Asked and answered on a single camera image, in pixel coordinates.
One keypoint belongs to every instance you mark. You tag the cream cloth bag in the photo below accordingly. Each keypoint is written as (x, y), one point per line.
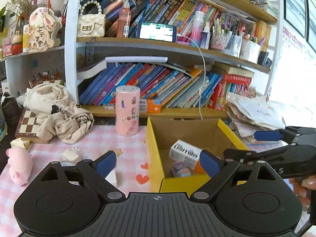
(54, 103)

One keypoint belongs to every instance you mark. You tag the framed wall picture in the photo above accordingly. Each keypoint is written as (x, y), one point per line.
(311, 22)
(295, 5)

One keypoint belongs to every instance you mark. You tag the flat white tablet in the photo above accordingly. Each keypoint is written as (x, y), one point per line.
(135, 59)

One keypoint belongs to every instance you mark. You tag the dark brown bag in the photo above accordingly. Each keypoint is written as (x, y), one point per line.
(9, 108)

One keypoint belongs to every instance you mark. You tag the stack of loose papers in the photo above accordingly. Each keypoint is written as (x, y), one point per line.
(254, 113)

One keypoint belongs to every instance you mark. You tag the white tissue box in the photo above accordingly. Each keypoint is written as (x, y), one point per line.
(19, 143)

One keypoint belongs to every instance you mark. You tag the pink plush pig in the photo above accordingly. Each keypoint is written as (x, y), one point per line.
(18, 164)

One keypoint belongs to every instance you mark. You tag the wooden chess piece box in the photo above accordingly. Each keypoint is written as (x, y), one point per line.
(47, 82)

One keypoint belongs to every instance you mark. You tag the white foam block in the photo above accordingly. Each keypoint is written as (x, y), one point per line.
(112, 179)

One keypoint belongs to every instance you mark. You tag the pink checkered tablecloth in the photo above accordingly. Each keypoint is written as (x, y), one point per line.
(103, 143)

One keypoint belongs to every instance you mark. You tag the small white red box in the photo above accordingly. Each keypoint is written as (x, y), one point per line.
(109, 106)

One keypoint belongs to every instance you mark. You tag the white medicine box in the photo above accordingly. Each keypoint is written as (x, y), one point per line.
(184, 151)

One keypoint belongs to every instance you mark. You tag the clear pen holder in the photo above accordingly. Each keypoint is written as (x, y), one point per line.
(233, 45)

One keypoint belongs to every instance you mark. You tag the white pen cup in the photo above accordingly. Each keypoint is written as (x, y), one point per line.
(249, 51)

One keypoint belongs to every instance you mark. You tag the purple round toy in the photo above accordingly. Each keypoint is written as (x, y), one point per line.
(181, 170)

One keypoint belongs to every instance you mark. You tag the row of leaning comic books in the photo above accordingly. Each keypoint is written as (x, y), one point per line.
(160, 7)

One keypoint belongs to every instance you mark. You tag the dried flower bunch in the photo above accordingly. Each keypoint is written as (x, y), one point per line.
(24, 2)

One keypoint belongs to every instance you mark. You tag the small purple spray bottle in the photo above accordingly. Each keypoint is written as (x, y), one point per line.
(206, 39)

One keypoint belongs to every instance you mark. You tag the cream pearl handbag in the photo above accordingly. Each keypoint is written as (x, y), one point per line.
(91, 26)

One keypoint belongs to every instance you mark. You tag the row of colourful picture books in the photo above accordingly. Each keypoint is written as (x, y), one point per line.
(167, 86)

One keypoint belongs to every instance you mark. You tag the pink white spray can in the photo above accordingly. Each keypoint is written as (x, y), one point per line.
(197, 29)

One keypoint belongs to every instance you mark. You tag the wooden chessboard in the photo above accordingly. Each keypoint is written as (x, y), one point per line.
(28, 126)

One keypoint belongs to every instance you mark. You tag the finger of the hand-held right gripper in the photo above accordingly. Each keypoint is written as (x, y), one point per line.
(291, 158)
(266, 135)

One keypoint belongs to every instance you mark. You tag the white wooden bookshelf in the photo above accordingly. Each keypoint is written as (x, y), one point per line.
(71, 54)

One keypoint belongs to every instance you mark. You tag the pink spray bottle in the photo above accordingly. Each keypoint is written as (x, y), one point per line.
(123, 19)

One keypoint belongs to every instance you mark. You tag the smartphone with lit screen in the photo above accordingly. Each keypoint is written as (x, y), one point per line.
(156, 31)

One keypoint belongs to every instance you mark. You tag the person's right hand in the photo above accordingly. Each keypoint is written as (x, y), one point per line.
(307, 185)

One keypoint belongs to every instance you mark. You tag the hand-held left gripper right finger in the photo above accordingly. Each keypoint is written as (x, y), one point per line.
(209, 164)

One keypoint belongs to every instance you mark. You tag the orange white small box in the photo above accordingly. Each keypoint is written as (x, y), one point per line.
(151, 106)

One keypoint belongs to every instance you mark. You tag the pink pen holder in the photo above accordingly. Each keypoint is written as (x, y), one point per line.
(217, 42)

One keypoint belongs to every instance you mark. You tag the pink sticker cylinder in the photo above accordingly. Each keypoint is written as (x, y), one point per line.
(127, 108)

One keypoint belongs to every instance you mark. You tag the small black box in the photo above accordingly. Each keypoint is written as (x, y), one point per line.
(263, 58)

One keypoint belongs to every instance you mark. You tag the rabbit figure ornament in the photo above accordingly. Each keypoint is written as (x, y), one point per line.
(40, 32)

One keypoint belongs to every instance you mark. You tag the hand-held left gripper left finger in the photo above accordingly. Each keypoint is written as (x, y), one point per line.
(106, 163)

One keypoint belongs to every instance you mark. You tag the yellow cardboard box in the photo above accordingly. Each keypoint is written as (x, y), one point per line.
(154, 153)

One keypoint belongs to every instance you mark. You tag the small white eraser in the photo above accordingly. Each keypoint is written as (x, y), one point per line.
(69, 156)

